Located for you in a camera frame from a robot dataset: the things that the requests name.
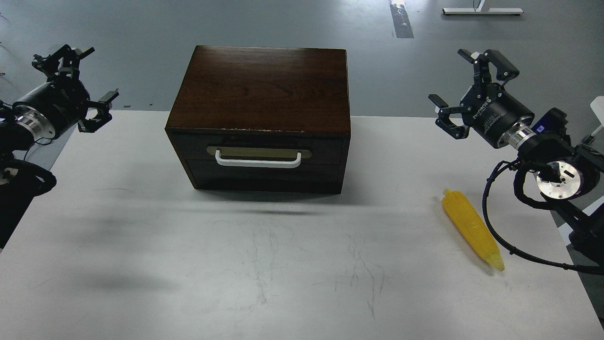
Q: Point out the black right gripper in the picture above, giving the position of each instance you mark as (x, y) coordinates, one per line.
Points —
(495, 113)

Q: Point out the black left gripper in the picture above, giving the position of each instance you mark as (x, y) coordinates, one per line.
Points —
(52, 108)

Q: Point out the wooden drawer with white handle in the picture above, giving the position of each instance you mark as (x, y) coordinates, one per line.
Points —
(313, 150)

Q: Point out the yellow corn cob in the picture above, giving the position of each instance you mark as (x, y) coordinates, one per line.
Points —
(471, 226)

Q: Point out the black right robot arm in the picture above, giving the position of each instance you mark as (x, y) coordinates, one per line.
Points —
(550, 172)

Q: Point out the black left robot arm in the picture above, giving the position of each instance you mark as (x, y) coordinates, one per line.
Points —
(21, 180)

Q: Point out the dark wooden drawer cabinet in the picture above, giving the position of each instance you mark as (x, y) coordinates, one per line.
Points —
(264, 90)

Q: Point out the white floor stand base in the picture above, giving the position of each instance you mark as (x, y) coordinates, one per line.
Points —
(483, 7)

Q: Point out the grey floor tape strip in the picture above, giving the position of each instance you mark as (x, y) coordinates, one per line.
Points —
(401, 21)

